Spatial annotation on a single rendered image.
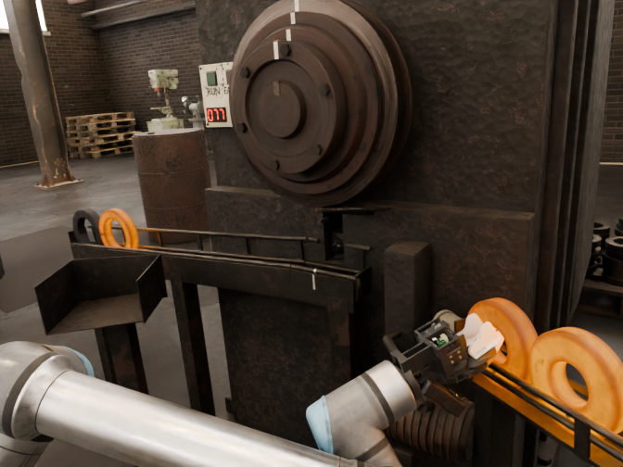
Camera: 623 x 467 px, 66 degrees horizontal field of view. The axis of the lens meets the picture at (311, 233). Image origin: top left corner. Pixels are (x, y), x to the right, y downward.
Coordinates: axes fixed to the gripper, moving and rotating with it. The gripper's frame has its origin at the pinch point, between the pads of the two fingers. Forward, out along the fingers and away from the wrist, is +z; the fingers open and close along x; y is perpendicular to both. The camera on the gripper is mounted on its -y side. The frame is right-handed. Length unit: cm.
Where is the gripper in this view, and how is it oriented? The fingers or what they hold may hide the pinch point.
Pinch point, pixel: (500, 333)
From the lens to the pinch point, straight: 92.4
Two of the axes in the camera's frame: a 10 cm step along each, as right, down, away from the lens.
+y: -3.5, -8.6, -3.7
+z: 8.7, -4.4, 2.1
